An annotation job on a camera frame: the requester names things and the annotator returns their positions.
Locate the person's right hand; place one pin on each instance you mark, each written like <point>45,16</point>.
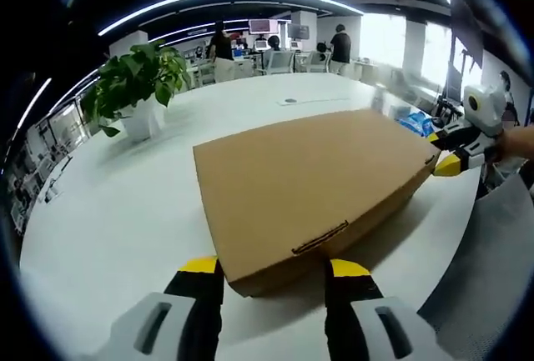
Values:
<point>515,144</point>

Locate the brown cardboard shoe box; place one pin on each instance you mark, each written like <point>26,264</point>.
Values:
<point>308,186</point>

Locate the round table grommet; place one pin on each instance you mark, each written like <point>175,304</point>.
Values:
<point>290,100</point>

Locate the white office chair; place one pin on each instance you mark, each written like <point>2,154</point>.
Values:
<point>317,65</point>
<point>281,63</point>

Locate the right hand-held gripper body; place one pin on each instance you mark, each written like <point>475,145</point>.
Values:
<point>486,108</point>

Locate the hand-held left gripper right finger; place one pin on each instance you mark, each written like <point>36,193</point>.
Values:
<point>354,319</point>

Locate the blue soft item packet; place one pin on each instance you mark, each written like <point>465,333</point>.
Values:
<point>415,123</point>

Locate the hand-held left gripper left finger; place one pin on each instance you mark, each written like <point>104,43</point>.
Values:
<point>192,315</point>

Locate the pink wall screen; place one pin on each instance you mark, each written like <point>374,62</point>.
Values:
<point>263,26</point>

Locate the dark wall screen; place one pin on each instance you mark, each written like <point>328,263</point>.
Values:
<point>299,31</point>

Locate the potted green plant white pot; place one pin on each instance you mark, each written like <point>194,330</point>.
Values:
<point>133,81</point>

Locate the small grey desk gadget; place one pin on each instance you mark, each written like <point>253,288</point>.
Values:
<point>56,182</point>

